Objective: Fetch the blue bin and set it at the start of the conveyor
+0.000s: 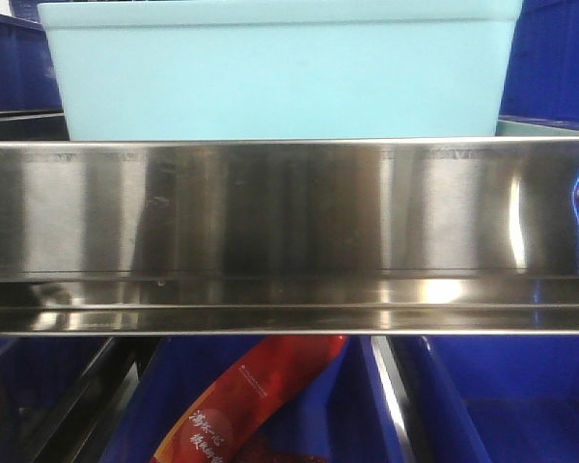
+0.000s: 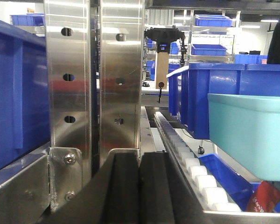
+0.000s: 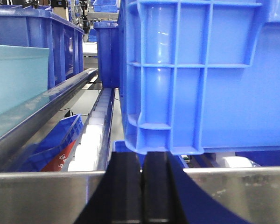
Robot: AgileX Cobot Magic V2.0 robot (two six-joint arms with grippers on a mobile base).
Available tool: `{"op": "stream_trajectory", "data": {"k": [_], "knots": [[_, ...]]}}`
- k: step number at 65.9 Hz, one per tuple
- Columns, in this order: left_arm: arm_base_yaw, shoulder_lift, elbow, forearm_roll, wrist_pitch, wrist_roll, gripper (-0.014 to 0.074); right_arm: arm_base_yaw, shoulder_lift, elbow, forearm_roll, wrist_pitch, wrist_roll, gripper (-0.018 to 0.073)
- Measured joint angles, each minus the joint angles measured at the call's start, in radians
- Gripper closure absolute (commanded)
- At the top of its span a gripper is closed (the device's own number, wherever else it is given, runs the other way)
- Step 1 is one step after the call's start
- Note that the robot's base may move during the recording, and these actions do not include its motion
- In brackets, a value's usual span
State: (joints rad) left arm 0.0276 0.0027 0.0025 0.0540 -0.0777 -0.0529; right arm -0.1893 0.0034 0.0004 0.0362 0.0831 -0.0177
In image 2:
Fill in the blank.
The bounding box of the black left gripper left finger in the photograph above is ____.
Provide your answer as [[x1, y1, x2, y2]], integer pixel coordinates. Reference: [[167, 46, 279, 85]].
[[100, 153, 139, 224]]

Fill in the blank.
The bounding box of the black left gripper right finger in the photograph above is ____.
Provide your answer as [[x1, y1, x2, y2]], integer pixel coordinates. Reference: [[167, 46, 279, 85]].
[[139, 153, 175, 224]]

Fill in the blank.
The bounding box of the light turquoise plastic bin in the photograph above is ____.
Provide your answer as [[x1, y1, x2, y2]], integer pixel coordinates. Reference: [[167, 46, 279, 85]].
[[208, 94, 280, 182]]

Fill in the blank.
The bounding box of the red snack bag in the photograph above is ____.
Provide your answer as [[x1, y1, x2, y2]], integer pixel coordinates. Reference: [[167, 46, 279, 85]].
[[246, 181, 280, 213]]

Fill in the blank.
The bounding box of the large blue crate right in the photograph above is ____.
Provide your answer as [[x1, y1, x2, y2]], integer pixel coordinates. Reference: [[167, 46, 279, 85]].
[[167, 63, 280, 140]]

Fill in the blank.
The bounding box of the large blue crate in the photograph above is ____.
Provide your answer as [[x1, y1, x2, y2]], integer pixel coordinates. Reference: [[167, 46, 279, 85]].
[[167, 63, 280, 140], [0, 20, 50, 169]]

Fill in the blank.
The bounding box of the large blue crate left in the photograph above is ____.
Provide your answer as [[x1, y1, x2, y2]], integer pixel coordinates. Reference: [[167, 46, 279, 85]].
[[0, 20, 50, 169]]

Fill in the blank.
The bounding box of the stainless steel shelf upright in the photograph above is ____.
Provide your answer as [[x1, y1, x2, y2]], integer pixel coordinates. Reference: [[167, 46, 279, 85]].
[[44, 0, 145, 212]]

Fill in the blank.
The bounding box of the blue crate middle far shelf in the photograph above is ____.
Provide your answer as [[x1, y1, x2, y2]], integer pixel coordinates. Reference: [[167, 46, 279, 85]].
[[191, 44, 227, 56]]

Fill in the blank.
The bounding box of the black device on wooden board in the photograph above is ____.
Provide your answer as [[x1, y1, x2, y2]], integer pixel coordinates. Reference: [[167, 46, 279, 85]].
[[144, 25, 185, 103]]

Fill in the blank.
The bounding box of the blue crate top far shelf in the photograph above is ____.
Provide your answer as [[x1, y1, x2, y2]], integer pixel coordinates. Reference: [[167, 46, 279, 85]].
[[195, 14, 232, 27]]

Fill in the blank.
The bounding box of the white roller rail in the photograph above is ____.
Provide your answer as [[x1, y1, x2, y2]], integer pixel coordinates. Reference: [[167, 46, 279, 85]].
[[154, 112, 241, 213]]

